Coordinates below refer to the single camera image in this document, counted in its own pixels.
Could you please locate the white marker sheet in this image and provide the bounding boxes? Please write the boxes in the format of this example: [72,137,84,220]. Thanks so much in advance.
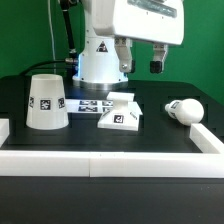
[64,98,144,116]

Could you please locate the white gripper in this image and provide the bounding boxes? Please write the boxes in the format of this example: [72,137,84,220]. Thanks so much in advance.
[92,0,184,74]

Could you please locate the thin white cable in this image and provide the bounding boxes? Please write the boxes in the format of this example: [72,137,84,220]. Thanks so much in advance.
[47,0,58,75]

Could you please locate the white front fence wall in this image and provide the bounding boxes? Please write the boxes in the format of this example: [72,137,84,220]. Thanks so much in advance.
[0,150,224,178]

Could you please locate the white lamp base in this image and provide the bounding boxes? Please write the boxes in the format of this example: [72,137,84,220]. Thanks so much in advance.
[97,92,142,131]

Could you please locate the white lamp shade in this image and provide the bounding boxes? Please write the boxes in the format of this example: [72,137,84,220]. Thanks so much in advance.
[26,74,69,130]

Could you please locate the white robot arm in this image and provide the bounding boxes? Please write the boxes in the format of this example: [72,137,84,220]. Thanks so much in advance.
[73,0,184,90]

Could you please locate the black cable hose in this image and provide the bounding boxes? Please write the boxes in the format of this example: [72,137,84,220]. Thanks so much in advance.
[19,0,81,76]

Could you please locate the white left fence wall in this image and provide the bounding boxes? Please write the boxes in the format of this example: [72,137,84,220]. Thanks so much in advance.
[0,119,9,147]

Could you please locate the white lamp bulb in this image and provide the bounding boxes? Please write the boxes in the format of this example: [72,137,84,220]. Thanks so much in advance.
[165,98,204,126]

